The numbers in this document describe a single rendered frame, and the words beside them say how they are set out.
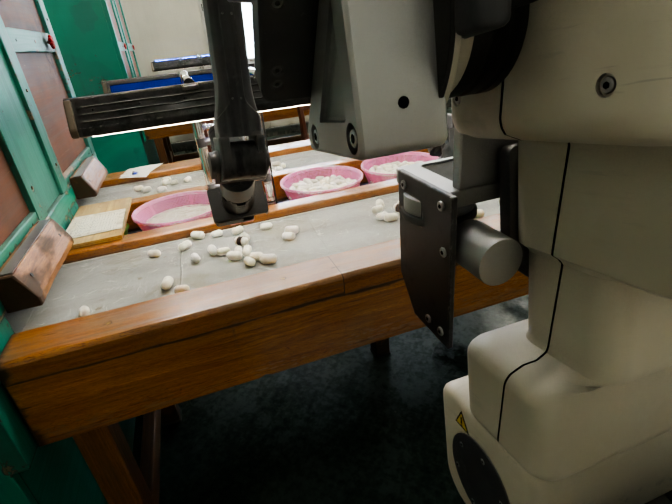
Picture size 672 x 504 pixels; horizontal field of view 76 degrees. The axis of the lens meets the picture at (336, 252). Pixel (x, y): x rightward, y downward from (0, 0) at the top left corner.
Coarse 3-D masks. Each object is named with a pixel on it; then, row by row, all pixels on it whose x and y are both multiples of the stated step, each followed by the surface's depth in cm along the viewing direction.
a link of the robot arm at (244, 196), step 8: (224, 184) 69; (232, 184) 69; (240, 184) 69; (248, 184) 70; (224, 192) 71; (232, 192) 69; (240, 192) 69; (248, 192) 71; (232, 200) 72; (240, 200) 72
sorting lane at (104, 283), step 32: (256, 224) 115; (288, 224) 113; (320, 224) 111; (352, 224) 109; (384, 224) 107; (128, 256) 105; (160, 256) 103; (224, 256) 100; (288, 256) 97; (320, 256) 95; (64, 288) 93; (96, 288) 92; (128, 288) 90; (160, 288) 89; (192, 288) 88; (32, 320) 83; (64, 320) 82
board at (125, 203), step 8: (112, 200) 134; (120, 200) 134; (128, 200) 133; (80, 208) 130; (88, 208) 130; (96, 208) 129; (104, 208) 128; (112, 208) 127; (120, 208) 127; (128, 208) 127; (80, 216) 124; (104, 232) 110; (112, 232) 110; (120, 232) 109; (80, 240) 107; (88, 240) 107; (96, 240) 107; (104, 240) 107; (112, 240) 108; (72, 248) 105
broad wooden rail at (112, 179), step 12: (288, 144) 187; (300, 144) 185; (276, 156) 179; (156, 168) 171; (168, 168) 169; (180, 168) 169; (192, 168) 170; (108, 180) 162; (120, 180) 163; (132, 180) 165
